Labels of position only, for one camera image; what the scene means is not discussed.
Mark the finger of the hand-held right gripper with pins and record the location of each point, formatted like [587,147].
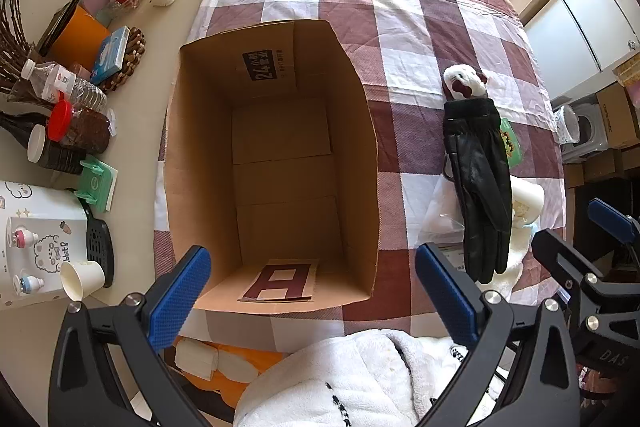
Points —
[560,259]
[607,214]

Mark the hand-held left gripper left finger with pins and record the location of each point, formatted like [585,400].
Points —
[181,302]

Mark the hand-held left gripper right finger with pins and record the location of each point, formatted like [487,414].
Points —
[449,302]

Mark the white towel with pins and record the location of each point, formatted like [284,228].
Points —
[517,257]

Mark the white green medicine box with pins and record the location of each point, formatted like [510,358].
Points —
[450,257]

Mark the white paper cup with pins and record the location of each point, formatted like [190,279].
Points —
[526,199]
[82,279]

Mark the green toy brick box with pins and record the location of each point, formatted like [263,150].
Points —
[511,147]

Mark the black leather glove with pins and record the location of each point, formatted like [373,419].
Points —
[480,167]

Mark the brown cardboard box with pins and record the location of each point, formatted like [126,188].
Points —
[280,147]

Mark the white red plush toy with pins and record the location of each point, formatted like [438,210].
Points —
[462,79]

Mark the white cartoon print container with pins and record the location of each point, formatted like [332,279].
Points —
[40,232]

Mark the white tissue pack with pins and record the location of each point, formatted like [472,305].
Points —
[196,357]

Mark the grey plastic stool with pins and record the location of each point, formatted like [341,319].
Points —
[592,132]

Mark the black slotted spatula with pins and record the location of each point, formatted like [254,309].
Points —
[100,247]

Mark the brown cardboard carton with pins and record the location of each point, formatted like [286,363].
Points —
[620,117]

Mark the patterned white mug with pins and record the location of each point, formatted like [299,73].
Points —
[567,124]

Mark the orange cloth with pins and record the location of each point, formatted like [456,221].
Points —
[240,389]

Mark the white fluffy robe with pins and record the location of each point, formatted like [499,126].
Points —
[360,382]

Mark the green plastic clip holder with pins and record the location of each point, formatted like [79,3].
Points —
[97,184]

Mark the dark ribbed paper cup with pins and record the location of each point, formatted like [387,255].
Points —
[57,157]

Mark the white cabinet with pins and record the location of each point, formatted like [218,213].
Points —
[585,22]

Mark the red lid jar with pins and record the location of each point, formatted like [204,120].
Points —
[85,129]

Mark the dark glass bottle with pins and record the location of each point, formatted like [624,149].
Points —
[20,129]

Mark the woven brown trivet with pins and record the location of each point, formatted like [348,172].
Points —
[134,57]

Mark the clear plastic water bottle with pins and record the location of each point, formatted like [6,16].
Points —
[60,82]

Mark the blue tissue box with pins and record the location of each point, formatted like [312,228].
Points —
[110,54]

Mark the red white checkered tablecloth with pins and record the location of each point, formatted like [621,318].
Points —
[400,32]

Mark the orange canister with dark lid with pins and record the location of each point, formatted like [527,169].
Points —
[77,39]

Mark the dried branch bouquet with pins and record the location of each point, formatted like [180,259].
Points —
[12,42]

